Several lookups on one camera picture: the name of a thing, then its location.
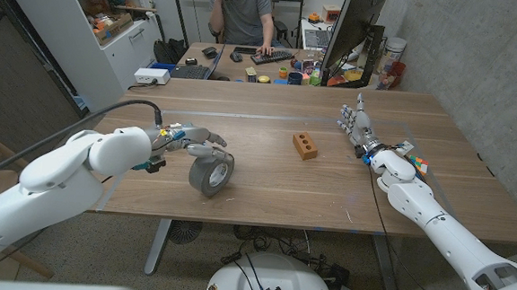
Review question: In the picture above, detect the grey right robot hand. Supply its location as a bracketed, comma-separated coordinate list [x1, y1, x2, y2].
[334, 92, 391, 162]

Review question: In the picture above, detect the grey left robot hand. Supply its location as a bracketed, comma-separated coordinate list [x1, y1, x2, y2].
[142, 119, 235, 180]

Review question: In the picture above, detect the grey duct tape roll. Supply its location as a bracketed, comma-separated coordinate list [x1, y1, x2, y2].
[187, 150, 236, 200]

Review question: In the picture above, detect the white power strip box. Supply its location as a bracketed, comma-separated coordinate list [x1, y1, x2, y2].
[133, 66, 172, 86]

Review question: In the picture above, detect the cardboard box of items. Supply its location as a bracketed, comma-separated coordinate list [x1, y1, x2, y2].
[91, 10, 136, 48]

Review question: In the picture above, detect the small orange brick block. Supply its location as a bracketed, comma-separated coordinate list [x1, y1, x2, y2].
[290, 131, 320, 163]

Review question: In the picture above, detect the open black laptop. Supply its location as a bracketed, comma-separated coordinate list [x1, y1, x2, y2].
[168, 40, 226, 82]

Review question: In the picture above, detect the colourful puzzle cube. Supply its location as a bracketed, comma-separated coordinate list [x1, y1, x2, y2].
[407, 154, 431, 177]

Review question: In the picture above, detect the white lidded jar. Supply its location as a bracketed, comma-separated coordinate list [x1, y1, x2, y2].
[376, 35, 408, 75]

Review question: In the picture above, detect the black computer monitor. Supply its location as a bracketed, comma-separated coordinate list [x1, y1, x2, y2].
[318, 0, 390, 91]

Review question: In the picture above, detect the silver laptop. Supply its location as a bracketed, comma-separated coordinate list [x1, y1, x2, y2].
[302, 27, 334, 51]

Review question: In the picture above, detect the black keyboard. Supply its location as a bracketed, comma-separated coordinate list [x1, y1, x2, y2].
[249, 48, 296, 68]

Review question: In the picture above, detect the person in grey t-shirt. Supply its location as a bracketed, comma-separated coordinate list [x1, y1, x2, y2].
[205, 0, 278, 56]

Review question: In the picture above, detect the white shelf cabinet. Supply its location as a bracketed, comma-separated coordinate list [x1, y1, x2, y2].
[0, 0, 168, 119]

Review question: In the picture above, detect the white robot torso base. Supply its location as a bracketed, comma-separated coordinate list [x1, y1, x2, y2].
[204, 248, 337, 290]

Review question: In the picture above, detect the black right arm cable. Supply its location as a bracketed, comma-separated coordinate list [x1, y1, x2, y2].
[359, 164, 469, 290]

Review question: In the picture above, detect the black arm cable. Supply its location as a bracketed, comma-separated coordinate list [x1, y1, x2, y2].
[359, 164, 469, 290]
[0, 91, 166, 198]

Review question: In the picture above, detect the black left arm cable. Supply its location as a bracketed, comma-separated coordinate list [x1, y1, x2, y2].
[0, 91, 166, 198]

